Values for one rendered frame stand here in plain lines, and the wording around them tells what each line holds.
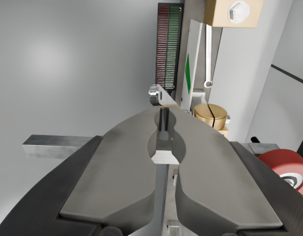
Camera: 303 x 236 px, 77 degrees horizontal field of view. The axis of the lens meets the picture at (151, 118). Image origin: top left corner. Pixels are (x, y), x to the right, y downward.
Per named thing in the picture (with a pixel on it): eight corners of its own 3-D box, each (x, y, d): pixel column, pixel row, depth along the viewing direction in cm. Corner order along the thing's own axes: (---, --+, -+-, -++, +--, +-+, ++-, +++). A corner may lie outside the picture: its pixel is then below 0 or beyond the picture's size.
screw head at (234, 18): (225, 23, 21) (229, 24, 20) (230, 0, 20) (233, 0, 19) (245, 23, 21) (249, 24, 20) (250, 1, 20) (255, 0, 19)
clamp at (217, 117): (182, 163, 38) (185, 183, 33) (191, 102, 31) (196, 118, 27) (210, 164, 38) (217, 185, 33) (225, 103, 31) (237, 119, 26)
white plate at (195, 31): (176, 133, 49) (180, 160, 40) (188, 18, 35) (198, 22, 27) (178, 133, 49) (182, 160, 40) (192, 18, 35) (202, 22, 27)
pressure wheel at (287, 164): (228, 153, 39) (251, 203, 29) (238, 120, 35) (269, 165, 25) (267, 155, 39) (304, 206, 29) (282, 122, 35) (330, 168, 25)
